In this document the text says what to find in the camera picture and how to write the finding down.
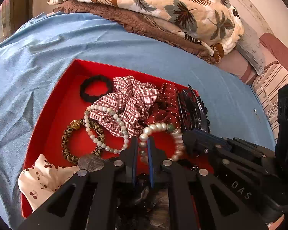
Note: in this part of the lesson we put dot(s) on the red cardboard box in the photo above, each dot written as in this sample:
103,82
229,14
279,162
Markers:
62,100

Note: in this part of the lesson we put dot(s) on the white cherry print scrunchie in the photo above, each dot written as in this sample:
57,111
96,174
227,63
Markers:
38,182

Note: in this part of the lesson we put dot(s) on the striped floral pillow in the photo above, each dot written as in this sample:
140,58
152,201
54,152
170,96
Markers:
270,93

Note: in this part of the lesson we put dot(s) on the dark red polka dot scrunchie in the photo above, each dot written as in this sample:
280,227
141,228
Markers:
165,115

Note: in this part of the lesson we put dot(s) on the pink padded cushion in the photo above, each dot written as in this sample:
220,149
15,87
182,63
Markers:
278,50

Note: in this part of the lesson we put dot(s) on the blue bed sheet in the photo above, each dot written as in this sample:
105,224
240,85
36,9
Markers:
26,76

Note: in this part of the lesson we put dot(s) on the grey white patterned pillow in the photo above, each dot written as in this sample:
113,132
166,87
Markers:
251,48

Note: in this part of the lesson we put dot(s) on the red white plaid scrunchie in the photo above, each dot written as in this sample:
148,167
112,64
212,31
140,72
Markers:
129,100

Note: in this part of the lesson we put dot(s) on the brown ruffled blanket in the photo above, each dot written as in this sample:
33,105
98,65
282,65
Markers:
115,14

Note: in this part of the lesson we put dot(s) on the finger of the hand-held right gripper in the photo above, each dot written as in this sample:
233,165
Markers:
220,157
206,137

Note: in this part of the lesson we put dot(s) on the pink pillow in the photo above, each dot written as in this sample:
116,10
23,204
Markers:
235,67

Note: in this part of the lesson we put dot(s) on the leaf print blanket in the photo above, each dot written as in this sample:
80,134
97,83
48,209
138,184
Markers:
182,12

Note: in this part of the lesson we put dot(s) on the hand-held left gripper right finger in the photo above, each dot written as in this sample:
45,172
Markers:
150,163

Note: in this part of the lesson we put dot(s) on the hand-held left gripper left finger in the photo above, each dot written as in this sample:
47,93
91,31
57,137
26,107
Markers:
134,163

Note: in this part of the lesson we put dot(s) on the grey fabric hair clip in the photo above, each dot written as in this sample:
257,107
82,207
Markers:
91,164

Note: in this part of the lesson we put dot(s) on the black claw hair clip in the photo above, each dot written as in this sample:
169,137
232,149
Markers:
191,115

